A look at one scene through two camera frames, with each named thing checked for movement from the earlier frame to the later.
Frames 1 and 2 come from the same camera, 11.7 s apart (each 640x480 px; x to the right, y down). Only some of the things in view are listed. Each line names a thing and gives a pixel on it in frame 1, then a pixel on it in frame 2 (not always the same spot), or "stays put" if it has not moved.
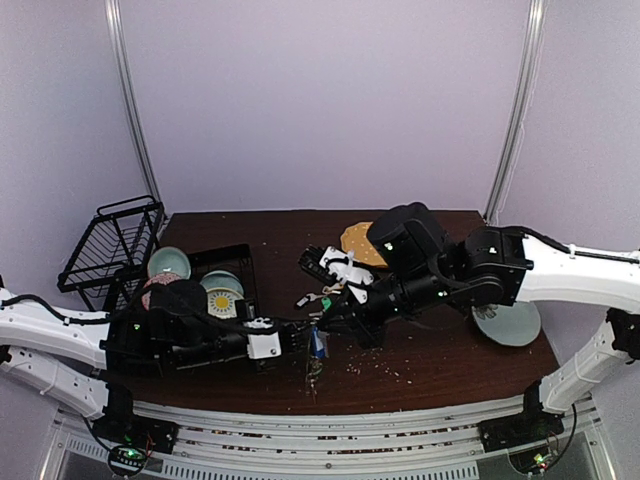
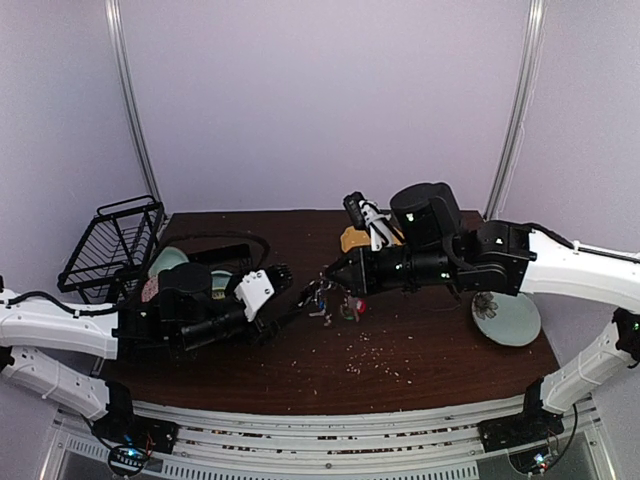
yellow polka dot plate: (354, 238) stays put
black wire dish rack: (111, 255) stays put
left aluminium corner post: (113, 8) stays put
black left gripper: (288, 330) -> (262, 334)
